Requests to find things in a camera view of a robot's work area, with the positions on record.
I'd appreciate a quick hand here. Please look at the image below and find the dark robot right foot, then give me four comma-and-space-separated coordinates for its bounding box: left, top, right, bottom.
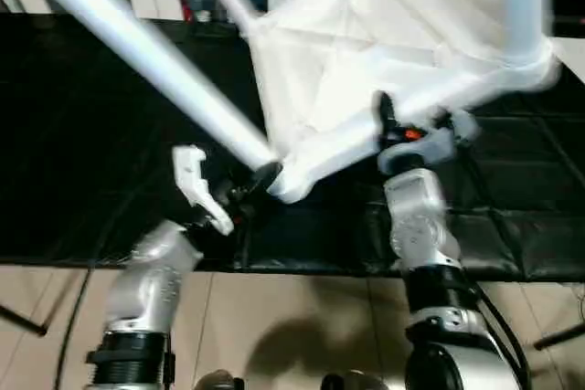
322, 369, 394, 390

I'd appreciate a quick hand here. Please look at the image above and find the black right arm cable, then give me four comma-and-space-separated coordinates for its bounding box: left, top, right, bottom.
470, 284, 531, 390

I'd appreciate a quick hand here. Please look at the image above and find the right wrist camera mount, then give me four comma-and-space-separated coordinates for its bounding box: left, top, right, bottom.
377, 109, 481, 176

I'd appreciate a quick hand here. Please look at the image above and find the dark robot left foot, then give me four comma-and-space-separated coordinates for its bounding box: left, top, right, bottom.
196, 369, 246, 390

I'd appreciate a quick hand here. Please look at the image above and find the black tripod leg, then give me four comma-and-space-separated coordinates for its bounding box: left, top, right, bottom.
534, 321, 585, 350
0, 302, 49, 336

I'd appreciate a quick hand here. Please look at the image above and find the dark robot foot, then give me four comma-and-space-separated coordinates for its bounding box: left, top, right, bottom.
322, 369, 394, 390
196, 369, 246, 390

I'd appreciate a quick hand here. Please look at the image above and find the white plastic table top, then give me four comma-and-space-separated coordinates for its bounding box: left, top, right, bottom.
244, 0, 563, 204

